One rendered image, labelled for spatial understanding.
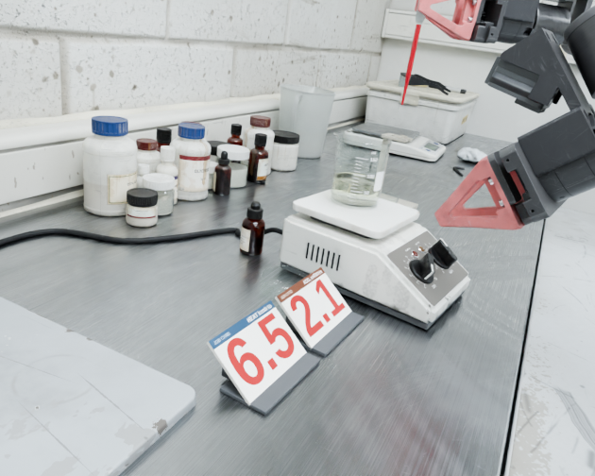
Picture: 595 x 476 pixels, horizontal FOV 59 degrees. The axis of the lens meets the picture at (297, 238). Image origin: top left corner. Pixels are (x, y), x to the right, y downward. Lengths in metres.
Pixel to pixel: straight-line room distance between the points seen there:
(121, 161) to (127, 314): 0.27
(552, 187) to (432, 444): 0.23
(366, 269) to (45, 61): 0.53
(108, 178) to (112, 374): 0.37
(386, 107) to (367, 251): 1.19
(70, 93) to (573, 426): 0.76
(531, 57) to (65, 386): 0.44
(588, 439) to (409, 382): 0.15
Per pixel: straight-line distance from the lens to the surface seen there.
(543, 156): 0.47
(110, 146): 0.75
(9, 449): 0.40
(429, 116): 1.69
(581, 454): 0.49
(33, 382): 0.45
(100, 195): 0.77
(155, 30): 0.99
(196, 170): 0.83
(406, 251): 0.60
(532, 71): 0.48
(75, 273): 0.62
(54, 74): 0.85
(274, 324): 0.48
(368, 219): 0.60
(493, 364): 0.56
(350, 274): 0.59
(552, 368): 0.59
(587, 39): 0.49
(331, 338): 0.52
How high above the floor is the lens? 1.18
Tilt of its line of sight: 22 degrees down
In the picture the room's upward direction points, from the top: 8 degrees clockwise
